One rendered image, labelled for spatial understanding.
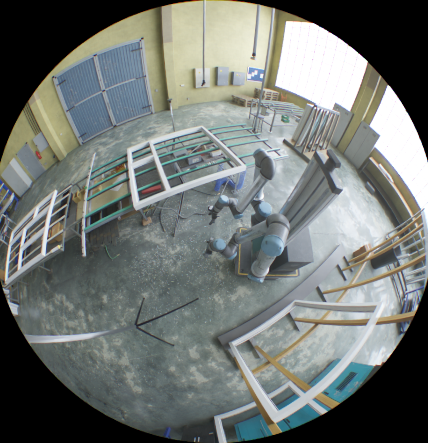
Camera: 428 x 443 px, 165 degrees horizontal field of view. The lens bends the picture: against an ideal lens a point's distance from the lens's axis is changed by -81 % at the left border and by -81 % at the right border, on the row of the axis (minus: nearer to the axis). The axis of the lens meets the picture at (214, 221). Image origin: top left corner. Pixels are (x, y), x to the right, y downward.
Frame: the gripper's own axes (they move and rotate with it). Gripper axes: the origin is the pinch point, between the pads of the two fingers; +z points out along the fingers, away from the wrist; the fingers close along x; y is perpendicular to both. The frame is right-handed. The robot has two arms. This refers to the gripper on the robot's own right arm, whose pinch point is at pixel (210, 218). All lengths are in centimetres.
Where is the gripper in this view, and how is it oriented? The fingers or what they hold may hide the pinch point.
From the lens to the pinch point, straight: 163.9
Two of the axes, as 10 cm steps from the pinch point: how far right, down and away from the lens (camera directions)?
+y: 9.1, 2.0, 3.7
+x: -0.6, -8.0, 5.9
